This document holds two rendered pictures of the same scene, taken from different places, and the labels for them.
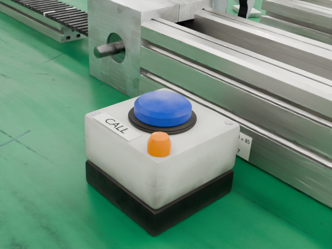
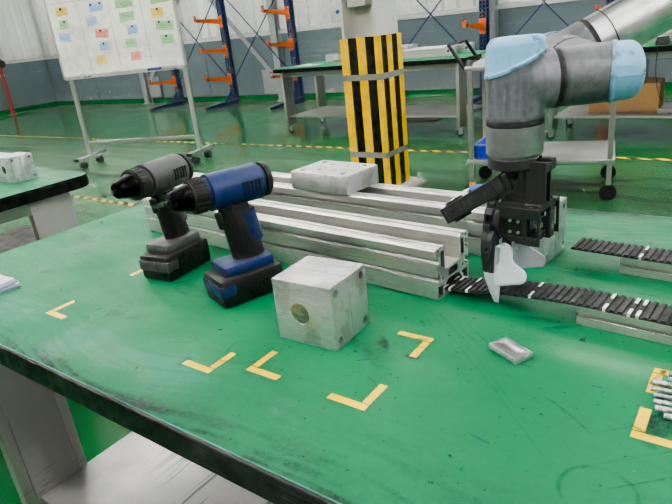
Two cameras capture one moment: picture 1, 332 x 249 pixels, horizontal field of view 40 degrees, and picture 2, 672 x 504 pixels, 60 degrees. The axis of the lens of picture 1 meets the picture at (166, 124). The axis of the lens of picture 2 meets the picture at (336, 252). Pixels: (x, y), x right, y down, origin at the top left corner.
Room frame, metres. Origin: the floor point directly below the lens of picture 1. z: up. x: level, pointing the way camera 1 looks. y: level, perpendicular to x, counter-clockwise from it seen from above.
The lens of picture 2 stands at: (1.42, -0.37, 1.19)
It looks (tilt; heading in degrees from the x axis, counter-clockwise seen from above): 21 degrees down; 177
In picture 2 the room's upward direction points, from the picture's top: 6 degrees counter-clockwise
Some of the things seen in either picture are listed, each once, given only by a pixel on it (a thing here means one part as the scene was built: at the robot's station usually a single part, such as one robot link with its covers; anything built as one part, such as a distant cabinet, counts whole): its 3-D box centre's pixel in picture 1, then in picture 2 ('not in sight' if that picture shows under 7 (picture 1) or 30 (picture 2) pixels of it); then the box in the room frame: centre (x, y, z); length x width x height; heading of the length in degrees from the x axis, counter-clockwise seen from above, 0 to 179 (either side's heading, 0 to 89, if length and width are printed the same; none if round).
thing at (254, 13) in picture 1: (246, 11); (510, 350); (0.80, -0.13, 0.78); 0.05 x 0.03 x 0.01; 21
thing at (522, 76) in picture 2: not in sight; (517, 80); (0.67, -0.07, 1.10); 0.09 x 0.08 x 0.11; 84
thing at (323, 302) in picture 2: not in sight; (326, 297); (0.66, -0.35, 0.83); 0.11 x 0.10 x 0.10; 141
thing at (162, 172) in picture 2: not in sight; (156, 221); (0.36, -0.64, 0.89); 0.20 x 0.08 x 0.22; 146
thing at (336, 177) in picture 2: not in sight; (335, 182); (0.17, -0.29, 0.87); 0.16 x 0.11 x 0.07; 44
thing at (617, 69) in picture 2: not in sight; (588, 71); (0.66, 0.03, 1.10); 0.11 x 0.11 x 0.08; 84
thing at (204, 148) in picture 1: (168, 148); not in sight; (0.29, 0.00, 0.81); 0.10 x 0.08 x 0.06; 134
